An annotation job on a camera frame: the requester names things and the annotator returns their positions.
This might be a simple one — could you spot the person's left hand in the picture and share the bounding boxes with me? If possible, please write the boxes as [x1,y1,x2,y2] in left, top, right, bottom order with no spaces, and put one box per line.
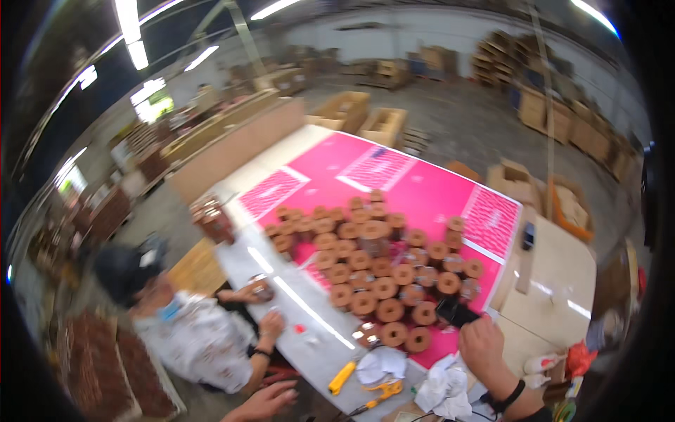
[232,380,300,422]

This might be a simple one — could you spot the yellow utility knife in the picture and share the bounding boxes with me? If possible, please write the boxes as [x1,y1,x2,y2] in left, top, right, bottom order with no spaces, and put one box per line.
[327,360,358,396]

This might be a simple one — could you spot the long wooden board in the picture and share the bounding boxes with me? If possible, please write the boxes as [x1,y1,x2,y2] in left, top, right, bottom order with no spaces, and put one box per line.
[168,96,307,205]

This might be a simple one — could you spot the black phone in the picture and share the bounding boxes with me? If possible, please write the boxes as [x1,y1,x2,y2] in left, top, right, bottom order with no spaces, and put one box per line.
[435,298,482,329]

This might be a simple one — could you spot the yellow handled scissors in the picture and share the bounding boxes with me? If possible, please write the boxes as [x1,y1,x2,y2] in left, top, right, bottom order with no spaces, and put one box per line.
[347,379,405,417]

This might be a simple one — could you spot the pink printed sheet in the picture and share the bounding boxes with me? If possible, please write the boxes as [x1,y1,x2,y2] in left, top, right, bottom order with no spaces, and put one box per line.
[236,131,524,371]

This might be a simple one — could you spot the open cardboard box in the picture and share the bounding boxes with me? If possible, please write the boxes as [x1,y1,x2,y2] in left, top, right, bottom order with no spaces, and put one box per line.
[486,157,545,213]

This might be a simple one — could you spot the wooden pallet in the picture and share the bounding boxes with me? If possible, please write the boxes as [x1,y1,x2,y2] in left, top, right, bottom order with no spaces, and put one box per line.
[167,237,229,297]

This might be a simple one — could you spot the black wrist band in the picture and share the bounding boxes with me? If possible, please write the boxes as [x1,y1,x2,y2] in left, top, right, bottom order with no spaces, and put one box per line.
[486,379,527,415]

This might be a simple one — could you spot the copper wire coil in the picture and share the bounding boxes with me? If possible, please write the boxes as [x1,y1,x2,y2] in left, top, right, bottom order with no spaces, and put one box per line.
[248,273,275,302]

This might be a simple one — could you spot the person's right hand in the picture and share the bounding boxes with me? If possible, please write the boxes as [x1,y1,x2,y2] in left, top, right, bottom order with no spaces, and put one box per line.
[458,314,516,394]

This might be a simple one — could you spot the row of cardboard cartons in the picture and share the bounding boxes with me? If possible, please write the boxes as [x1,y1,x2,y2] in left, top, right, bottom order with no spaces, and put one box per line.
[516,86,636,171]

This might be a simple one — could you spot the crumpled white cloth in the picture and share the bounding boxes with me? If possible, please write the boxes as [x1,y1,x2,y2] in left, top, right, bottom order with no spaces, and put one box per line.
[413,352,474,421]

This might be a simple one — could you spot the red plastic bag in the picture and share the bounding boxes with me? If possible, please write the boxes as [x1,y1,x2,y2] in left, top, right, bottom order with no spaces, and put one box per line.
[565,340,600,378]

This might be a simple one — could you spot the pallet of copper coils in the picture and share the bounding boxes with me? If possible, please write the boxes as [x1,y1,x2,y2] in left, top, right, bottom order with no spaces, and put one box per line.
[55,308,188,422]

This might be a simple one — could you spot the group of copper wire spools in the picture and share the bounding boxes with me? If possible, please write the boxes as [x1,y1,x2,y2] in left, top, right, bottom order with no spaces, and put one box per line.
[263,189,485,354]

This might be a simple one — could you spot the orange plastic crate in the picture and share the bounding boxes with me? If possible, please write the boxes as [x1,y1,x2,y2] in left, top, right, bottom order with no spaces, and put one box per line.
[547,175,596,244]

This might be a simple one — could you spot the stack of wooden crates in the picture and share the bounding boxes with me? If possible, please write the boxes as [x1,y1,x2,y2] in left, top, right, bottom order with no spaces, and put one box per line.
[471,29,557,89]

